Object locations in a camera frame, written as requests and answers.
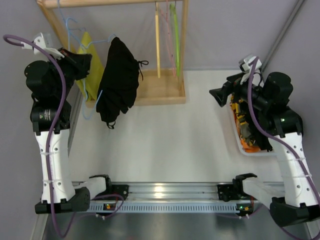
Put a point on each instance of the yellow-green garment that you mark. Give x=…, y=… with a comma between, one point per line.
x=89, y=86

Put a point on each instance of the wooden hanger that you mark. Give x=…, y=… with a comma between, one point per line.
x=157, y=39

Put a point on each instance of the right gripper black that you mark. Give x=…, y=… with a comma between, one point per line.
x=230, y=88

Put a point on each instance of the grey slotted cable duct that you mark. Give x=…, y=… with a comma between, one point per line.
x=166, y=207

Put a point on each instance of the light blue wire hanger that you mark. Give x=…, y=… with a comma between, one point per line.
x=93, y=104

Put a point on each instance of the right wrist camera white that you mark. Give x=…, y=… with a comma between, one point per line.
x=245, y=66

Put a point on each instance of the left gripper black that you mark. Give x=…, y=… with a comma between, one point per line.
x=75, y=66

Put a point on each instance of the wooden clothes rack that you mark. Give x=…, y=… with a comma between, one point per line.
x=166, y=90

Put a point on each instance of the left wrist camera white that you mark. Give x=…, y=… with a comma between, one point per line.
x=44, y=41

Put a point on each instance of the green hanger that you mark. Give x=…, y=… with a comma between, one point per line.
x=175, y=33

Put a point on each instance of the pink hanger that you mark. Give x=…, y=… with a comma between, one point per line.
x=167, y=33

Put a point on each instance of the white laundry basket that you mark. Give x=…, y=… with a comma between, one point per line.
x=263, y=153

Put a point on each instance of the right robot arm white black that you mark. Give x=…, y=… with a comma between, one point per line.
x=275, y=127

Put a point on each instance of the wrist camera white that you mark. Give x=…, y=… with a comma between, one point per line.
x=44, y=41
x=245, y=66

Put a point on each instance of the grey wall conduit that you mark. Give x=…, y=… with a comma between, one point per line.
x=289, y=21

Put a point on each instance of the orange camouflage clothes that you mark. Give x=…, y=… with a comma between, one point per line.
x=245, y=140

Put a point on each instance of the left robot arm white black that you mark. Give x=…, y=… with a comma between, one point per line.
x=50, y=84

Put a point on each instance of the aluminium mounting rail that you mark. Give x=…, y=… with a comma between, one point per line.
x=161, y=192

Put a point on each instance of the black trousers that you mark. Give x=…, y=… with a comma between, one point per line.
x=119, y=82

